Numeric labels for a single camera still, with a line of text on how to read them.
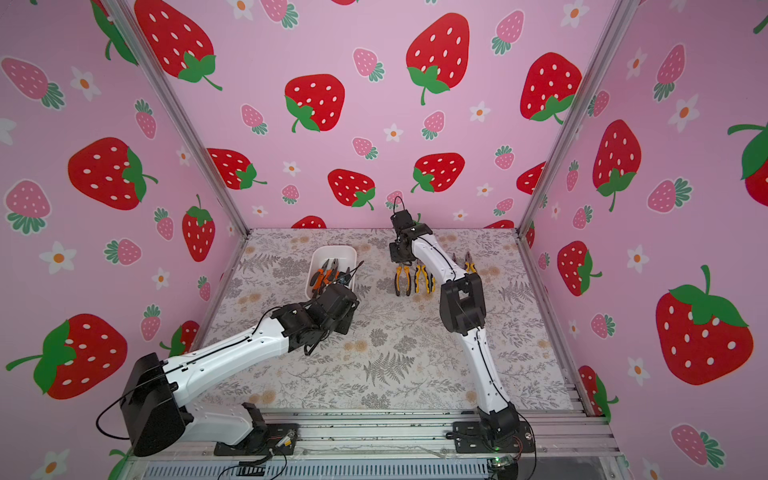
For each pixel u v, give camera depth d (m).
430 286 1.04
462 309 0.65
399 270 1.03
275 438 0.72
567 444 0.73
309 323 0.57
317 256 1.07
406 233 0.78
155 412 0.39
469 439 0.73
